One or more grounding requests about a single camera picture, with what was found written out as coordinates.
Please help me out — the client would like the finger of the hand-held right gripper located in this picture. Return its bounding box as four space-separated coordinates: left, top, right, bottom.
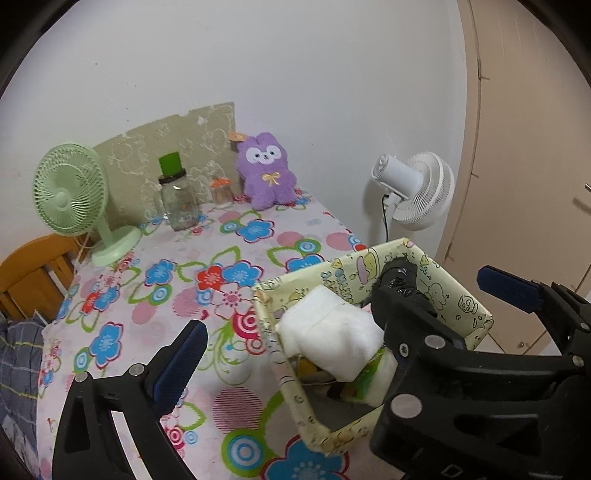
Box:
369 286 583 480
478 265 591 356

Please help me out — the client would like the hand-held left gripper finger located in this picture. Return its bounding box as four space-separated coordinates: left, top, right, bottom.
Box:
52 320 208 480

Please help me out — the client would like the black plastic bag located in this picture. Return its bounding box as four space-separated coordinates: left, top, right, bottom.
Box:
367 257 422 301

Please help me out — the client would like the green orange tissue packet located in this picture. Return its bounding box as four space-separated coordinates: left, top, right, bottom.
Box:
344 348 400 408

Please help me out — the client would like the white towel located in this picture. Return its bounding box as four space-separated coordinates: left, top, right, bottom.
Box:
276 285 386 383

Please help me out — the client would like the yellow patterned storage box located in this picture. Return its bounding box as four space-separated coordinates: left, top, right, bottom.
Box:
252 237 494 457

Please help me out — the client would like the floral tablecloth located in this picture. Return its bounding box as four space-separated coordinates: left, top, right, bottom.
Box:
36 187 375 480

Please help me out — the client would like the beige wooden door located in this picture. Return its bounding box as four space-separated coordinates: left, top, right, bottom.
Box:
436 0 591 356

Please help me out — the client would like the white standing fan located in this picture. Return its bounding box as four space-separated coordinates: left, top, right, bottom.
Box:
372 151 455 230

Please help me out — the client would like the glass jar with green lid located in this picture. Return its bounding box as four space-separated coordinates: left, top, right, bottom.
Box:
157 151 200 232

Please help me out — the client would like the plaid grey pillow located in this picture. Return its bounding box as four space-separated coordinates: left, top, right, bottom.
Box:
0 318 47 462

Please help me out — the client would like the wooden bed headboard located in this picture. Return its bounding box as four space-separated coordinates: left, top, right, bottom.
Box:
0 234 95 321

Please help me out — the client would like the toothpick jar with orange lid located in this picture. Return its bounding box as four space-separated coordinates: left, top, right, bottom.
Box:
209 178 233 205

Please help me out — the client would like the purple plush bunny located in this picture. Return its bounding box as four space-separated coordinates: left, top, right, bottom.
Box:
228 131 298 212

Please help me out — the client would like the green desk fan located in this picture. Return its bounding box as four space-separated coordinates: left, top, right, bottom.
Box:
32 143 141 267

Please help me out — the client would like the green patterned board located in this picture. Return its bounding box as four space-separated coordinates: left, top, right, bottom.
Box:
92 102 237 227

